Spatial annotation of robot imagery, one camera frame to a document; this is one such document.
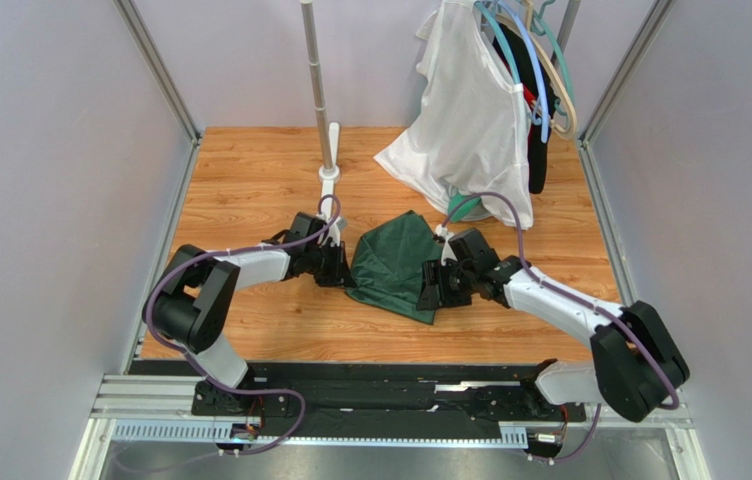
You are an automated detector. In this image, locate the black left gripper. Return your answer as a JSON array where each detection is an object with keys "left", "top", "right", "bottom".
[{"left": 306, "top": 242, "right": 357, "bottom": 291}]

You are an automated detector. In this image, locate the dark green cloth napkin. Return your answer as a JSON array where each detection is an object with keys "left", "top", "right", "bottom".
[{"left": 346, "top": 211, "right": 442, "bottom": 325}]

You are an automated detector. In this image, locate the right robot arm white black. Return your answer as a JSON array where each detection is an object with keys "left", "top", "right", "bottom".
[{"left": 416, "top": 227, "right": 690, "bottom": 423}]

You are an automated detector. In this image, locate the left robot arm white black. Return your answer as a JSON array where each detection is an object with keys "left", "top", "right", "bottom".
[{"left": 143, "top": 212, "right": 355, "bottom": 395}]

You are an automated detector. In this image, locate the teal object under garment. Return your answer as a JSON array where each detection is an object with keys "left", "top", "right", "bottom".
[{"left": 447, "top": 193, "right": 487, "bottom": 223}]

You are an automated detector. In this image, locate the white rack base foot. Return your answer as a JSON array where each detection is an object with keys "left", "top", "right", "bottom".
[{"left": 318, "top": 122, "right": 341, "bottom": 220}]

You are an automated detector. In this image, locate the white garment on rack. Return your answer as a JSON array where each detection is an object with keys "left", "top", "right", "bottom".
[{"left": 374, "top": 1, "right": 534, "bottom": 229}]

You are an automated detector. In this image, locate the beige wooden hanger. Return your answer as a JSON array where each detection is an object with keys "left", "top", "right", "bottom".
[{"left": 496, "top": 1, "right": 579, "bottom": 140}]

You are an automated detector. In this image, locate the light blue plastic hanger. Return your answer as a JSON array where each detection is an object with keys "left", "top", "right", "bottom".
[{"left": 495, "top": 0, "right": 551, "bottom": 144}]

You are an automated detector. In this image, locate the black garment on rack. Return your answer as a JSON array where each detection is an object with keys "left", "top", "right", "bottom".
[{"left": 492, "top": 23, "right": 558, "bottom": 196}]

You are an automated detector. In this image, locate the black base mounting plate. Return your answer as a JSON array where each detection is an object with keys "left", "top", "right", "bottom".
[{"left": 128, "top": 360, "right": 603, "bottom": 442}]

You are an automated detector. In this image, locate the teal plastic hanger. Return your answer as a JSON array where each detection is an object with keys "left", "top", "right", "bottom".
[{"left": 482, "top": 1, "right": 579, "bottom": 138}]

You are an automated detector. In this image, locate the silver rack pole left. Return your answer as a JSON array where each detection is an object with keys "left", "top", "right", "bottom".
[{"left": 300, "top": 0, "right": 336, "bottom": 177}]

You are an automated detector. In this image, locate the silver rack pole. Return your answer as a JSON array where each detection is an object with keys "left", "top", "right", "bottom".
[
  {"left": 300, "top": 0, "right": 336, "bottom": 177},
  {"left": 557, "top": 0, "right": 582, "bottom": 53}
]

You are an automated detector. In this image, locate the silver rack pole right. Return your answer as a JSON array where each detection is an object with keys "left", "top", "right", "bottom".
[{"left": 557, "top": 0, "right": 582, "bottom": 53}]

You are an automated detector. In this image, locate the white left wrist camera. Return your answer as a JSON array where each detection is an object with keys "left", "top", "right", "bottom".
[{"left": 318, "top": 213, "right": 347, "bottom": 245}]

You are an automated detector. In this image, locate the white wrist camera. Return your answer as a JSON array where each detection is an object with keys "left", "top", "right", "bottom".
[
  {"left": 434, "top": 225, "right": 456, "bottom": 265},
  {"left": 318, "top": 213, "right": 347, "bottom": 245}
]

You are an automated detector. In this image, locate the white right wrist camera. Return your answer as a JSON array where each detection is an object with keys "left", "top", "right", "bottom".
[{"left": 434, "top": 225, "right": 456, "bottom": 265}]

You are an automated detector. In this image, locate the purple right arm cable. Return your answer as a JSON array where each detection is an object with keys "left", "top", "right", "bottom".
[{"left": 441, "top": 191, "right": 681, "bottom": 465}]

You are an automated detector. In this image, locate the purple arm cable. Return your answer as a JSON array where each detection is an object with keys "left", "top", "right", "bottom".
[
  {"left": 441, "top": 191, "right": 681, "bottom": 465},
  {"left": 142, "top": 194, "right": 344, "bottom": 461}
]

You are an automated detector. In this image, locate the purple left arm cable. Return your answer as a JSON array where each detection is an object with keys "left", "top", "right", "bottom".
[{"left": 142, "top": 194, "right": 344, "bottom": 461}]

